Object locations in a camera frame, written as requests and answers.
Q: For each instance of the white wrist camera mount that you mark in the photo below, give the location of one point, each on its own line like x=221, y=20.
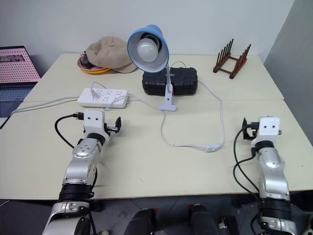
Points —
x=93, y=122
x=269, y=129

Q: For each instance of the dark shape with white part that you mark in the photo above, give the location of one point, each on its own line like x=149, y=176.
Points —
x=230, y=226

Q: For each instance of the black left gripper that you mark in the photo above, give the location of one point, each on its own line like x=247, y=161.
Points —
x=110, y=128

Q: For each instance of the brown wooden dish rack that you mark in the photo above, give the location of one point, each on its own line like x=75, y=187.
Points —
x=232, y=64

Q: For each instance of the white light bulb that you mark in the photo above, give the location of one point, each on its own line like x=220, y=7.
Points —
x=147, y=50

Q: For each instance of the white power strip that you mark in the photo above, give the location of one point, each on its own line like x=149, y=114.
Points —
x=107, y=98

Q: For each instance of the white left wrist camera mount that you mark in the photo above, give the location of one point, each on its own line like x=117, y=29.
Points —
x=93, y=122

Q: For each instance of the yellow plate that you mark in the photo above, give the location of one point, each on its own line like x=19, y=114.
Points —
x=96, y=71

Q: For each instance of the blue clip desk lamp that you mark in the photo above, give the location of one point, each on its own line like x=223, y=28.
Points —
x=160, y=62

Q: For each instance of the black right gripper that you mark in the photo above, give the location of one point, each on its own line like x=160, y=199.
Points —
x=252, y=131

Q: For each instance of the beige fabric cap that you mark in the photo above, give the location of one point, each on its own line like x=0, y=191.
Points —
x=107, y=52

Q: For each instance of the dark rounded shape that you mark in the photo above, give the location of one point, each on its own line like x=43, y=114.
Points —
x=203, y=220
x=141, y=222

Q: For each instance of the grey plug with cable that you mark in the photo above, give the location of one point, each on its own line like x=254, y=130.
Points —
x=94, y=95

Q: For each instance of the black plastic tool case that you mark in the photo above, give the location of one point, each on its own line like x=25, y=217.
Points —
x=183, y=80

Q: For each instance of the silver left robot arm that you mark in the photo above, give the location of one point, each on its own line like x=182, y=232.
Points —
x=83, y=151

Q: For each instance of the laptop with pink screen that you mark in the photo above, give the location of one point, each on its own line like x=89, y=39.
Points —
x=14, y=66

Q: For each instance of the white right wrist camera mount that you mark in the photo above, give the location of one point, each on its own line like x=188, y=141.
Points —
x=269, y=129

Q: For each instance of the small black object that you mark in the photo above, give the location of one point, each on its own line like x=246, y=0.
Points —
x=86, y=62

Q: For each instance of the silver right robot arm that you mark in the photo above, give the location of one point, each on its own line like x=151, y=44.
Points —
x=271, y=161

